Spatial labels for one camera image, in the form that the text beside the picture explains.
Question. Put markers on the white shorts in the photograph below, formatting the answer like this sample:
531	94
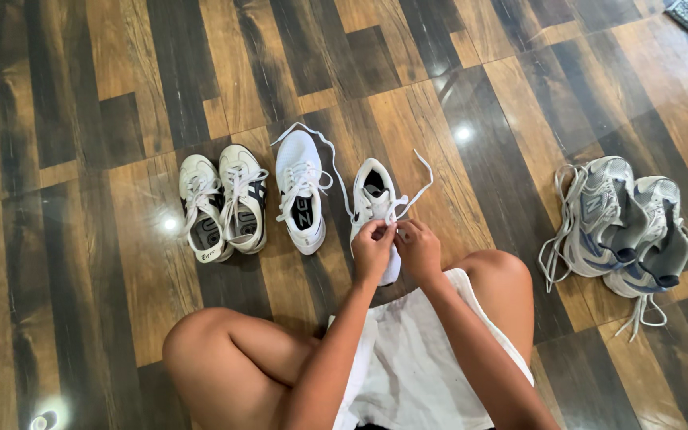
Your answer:
415	358

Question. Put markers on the cream sneaker with dark stripes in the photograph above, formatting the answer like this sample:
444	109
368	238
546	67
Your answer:
199	173
242	164

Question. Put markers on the white sneaker with loose lace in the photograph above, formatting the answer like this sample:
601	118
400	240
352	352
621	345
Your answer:
372	200

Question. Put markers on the person's right hand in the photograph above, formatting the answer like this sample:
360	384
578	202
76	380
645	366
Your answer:
420	254

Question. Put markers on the person's right leg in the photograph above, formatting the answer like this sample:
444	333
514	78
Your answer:
499	286

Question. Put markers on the grey blue running shoe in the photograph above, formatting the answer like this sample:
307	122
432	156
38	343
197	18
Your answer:
601	197
657	251

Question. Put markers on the person's left leg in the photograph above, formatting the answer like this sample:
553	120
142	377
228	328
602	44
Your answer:
230	364

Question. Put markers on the person's leg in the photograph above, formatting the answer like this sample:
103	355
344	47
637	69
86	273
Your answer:
499	286
230	364

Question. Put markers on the white sneaker with tied lace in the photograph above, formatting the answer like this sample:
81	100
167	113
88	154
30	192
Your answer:
300	155

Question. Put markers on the person's left hand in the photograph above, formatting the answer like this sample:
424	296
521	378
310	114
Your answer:
371	254

